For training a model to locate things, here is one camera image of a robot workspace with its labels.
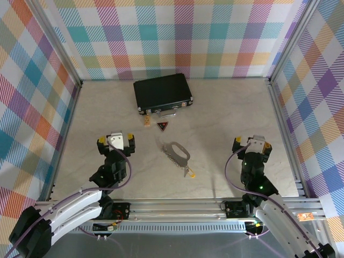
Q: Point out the aluminium frame rail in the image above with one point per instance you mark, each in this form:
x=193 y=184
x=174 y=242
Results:
x=174 y=212

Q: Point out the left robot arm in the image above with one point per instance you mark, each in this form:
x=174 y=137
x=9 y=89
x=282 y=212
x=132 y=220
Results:
x=67 y=212

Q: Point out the right aluminium frame post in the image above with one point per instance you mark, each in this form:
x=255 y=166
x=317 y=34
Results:
x=291 y=40

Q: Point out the aluminium frame post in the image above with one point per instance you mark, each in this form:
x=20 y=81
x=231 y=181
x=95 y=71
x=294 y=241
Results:
x=291 y=40
x=61 y=53

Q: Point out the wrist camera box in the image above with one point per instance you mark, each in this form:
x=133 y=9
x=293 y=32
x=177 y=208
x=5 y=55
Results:
x=256 y=143
x=117 y=141

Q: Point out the aluminium side rail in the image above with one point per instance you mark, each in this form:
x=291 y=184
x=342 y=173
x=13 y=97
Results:
x=285 y=134
x=67 y=134

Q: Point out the grey metal panel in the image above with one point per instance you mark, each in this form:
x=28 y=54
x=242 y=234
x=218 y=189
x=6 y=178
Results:
x=174 y=247

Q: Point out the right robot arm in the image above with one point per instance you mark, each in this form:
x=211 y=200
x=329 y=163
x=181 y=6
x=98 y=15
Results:
x=279 y=223

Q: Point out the small wooden tag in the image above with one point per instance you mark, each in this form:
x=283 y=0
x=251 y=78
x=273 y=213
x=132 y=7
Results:
x=147 y=121

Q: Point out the yellow-headed key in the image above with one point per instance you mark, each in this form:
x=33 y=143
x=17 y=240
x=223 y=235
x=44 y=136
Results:
x=192 y=174

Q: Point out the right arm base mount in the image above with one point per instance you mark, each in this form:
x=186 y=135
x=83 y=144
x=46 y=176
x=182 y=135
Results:
x=233 y=209

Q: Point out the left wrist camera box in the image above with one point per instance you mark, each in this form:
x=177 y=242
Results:
x=117 y=141

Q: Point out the left aluminium frame post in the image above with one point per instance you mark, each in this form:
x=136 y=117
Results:
x=61 y=53

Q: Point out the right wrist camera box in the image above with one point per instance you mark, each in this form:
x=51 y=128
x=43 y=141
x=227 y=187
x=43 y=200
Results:
x=256 y=143

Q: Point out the black briefcase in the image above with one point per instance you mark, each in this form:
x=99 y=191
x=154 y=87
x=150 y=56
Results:
x=161 y=91

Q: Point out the black triangular badge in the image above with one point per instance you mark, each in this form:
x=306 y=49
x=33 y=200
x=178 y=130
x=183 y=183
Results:
x=162 y=125

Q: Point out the small orange card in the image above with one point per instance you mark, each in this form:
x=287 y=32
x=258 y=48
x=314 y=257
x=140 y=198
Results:
x=305 y=216

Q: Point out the right small circuit board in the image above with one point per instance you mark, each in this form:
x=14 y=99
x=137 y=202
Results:
x=254 y=228

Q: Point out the right aluminium side rail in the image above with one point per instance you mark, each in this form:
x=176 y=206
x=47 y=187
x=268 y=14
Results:
x=285 y=134

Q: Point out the left small circuit board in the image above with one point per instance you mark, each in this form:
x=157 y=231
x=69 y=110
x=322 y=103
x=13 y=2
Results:
x=106 y=228

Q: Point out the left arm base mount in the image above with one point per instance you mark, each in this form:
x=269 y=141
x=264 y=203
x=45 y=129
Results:
x=121 y=211

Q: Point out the left aluminium side rail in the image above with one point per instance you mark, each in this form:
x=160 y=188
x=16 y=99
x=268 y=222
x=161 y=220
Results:
x=67 y=134

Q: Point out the small circuit board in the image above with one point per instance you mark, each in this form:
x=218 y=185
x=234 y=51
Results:
x=254 y=228
x=106 y=228

